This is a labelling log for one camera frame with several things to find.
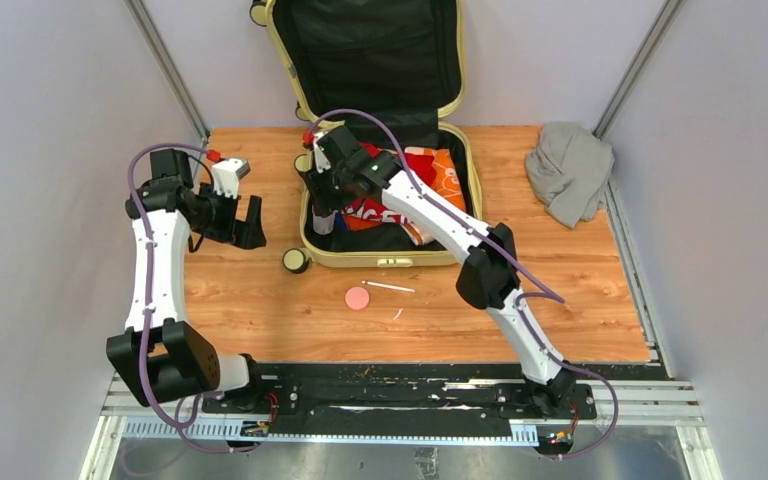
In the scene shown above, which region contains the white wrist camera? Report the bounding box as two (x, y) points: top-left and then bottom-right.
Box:
(312, 131), (331, 173)
(210, 158), (251, 199)

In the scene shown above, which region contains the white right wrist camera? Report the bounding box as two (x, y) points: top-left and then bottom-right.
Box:
(312, 131), (331, 173)

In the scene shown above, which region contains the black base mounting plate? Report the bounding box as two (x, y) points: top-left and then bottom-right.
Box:
(202, 363), (597, 437)

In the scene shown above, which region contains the white thin stick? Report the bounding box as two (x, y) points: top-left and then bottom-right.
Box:
(361, 280), (416, 293)

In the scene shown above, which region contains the grey crumpled cloth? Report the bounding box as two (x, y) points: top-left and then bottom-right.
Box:
(524, 122), (615, 229)

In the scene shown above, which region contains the orange white patterned garment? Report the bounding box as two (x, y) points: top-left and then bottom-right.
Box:
(404, 147), (467, 211)

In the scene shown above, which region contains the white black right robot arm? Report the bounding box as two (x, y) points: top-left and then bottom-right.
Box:
(302, 127), (576, 418)

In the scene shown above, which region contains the red printed shirt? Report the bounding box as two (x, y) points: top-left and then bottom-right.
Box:
(340, 146), (442, 231)

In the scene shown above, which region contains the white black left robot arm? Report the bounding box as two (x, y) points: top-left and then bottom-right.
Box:
(106, 143), (267, 413)

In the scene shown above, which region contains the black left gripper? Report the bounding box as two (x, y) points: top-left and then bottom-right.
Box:
(191, 183), (265, 249)

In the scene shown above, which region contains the pink round lid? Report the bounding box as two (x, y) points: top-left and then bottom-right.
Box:
(344, 286), (371, 311)

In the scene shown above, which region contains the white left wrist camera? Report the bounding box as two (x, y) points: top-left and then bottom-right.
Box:
(210, 158), (251, 199)

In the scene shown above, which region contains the clear plastic cup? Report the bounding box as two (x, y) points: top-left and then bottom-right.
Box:
(311, 209), (336, 236)

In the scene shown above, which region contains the cream open suitcase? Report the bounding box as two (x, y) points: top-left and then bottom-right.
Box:
(250, 0), (483, 274)

